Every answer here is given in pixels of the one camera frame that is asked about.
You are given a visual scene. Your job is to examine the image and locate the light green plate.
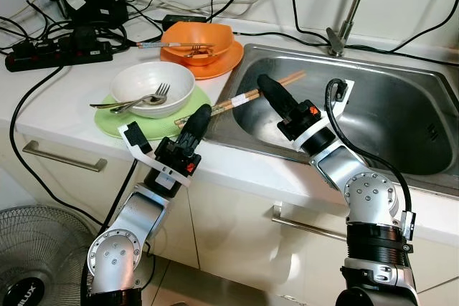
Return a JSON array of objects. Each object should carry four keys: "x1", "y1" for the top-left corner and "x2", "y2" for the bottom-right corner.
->
[{"x1": 94, "y1": 84, "x2": 213, "y2": 140}]

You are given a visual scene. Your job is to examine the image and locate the white kitchen base cabinet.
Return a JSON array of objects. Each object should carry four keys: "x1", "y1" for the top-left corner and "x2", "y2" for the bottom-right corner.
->
[{"x1": 0, "y1": 130, "x2": 459, "y2": 306}]

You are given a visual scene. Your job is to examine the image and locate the small metal fork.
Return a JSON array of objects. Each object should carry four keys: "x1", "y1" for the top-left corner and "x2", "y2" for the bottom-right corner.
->
[{"x1": 183, "y1": 44, "x2": 216, "y2": 59}]

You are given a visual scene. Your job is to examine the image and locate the wooden chopstick white band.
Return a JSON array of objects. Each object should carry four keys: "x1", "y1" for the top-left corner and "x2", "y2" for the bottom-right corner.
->
[
  {"x1": 176, "y1": 75, "x2": 307, "y2": 129},
  {"x1": 174, "y1": 71, "x2": 307, "y2": 124}
]

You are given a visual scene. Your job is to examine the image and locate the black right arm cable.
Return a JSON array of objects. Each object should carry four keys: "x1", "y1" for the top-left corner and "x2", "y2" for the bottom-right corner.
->
[{"x1": 324, "y1": 79, "x2": 417, "y2": 239}]

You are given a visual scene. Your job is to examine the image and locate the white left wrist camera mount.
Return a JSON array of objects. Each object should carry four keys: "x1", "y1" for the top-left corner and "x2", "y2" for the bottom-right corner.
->
[{"x1": 118, "y1": 121, "x2": 193, "y2": 189}]

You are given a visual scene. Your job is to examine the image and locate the orange plastic plate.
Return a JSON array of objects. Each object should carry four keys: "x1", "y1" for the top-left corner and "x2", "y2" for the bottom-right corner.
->
[{"x1": 159, "y1": 37, "x2": 245, "y2": 81}]

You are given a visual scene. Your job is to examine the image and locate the metal spoon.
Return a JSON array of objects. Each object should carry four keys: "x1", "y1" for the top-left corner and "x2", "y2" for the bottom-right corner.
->
[{"x1": 111, "y1": 93, "x2": 167, "y2": 115}]

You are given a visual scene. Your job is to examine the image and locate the black power strip cable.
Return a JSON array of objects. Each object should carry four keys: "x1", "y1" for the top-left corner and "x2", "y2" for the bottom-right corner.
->
[{"x1": 9, "y1": 66, "x2": 108, "y2": 228}]

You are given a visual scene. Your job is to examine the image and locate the small flat black adapter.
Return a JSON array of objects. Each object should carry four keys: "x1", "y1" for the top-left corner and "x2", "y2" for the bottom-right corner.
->
[{"x1": 163, "y1": 14, "x2": 207, "y2": 32}]

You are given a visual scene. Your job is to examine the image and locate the chrome faucet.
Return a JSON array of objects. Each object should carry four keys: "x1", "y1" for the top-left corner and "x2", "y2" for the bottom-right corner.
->
[{"x1": 326, "y1": 0, "x2": 404, "y2": 57}]

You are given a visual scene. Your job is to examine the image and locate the silver cabinet handle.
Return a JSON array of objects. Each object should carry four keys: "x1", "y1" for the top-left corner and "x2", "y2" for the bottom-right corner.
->
[
  {"x1": 272, "y1": 204, "x2": 352, "y2": 242},
  {"x1": 22, "y1": 140, "x2": 108, "y2": 173}
]

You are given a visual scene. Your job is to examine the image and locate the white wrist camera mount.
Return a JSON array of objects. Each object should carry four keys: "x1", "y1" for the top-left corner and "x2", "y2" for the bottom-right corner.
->
[
  {"x1": 118, "y1": 121, "x2": 193, "y2": 189},
  {"x1": 293, "y1": 79, "x2": 356, "y2": 153}
]

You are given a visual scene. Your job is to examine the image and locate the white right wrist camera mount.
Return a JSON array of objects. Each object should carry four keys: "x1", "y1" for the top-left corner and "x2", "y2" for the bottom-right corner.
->
[{"x1": 293, "y1": 79, "x2": 356, "y2": 153}]

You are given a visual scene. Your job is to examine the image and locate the white bowl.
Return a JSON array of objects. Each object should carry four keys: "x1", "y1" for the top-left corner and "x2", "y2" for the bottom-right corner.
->
[{"x1": 110, "y1": 60, "x2": 196, "y2": 119}]

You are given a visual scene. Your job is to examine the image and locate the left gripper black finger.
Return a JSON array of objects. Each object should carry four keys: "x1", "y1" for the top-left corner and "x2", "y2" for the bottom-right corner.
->
[
  {"x1": 191, "y1": 105, "x2": 214, "y2": 150},
  {"x1": 176, "y1": 105, "x2": 204, "y2": 150}
]

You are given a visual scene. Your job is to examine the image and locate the black power strip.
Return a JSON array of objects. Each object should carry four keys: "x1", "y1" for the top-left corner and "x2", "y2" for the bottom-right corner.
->
[{"x1": 5, "y1": 39, "x2": 114, "y2": 73}]

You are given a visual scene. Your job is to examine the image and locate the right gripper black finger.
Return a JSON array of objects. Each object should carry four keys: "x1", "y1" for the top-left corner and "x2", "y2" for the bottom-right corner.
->
[
  {"x1": 257, "y1": 75, "x2": 290, "y2": 123},
  {"x1": 261, "y1": 74, "x2": 297, "y2": 115}
]

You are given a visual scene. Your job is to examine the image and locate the orange plastic bowl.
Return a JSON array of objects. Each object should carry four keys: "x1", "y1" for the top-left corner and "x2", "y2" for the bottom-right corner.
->
[{"x1": 160, "y1": 21, "x2": 235, "y2": 67}]

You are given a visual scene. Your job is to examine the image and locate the stainless steel sink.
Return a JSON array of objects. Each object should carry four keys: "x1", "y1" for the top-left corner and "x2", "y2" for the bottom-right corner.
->
[{"x1": 208, "y1": 43, "x2": 459, "y2": 193}]

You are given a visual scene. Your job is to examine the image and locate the grey floor fan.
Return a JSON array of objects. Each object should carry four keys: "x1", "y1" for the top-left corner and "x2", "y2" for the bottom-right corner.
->
[{"x1": 0, "y1": 206, "x2": 98, "y2": 306}]

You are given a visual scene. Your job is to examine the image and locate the decorated chopstick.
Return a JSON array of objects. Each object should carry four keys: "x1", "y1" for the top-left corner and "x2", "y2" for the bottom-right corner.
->
[{"x1": 136, "y1": 41, "x2": 216, "y2": 52}]

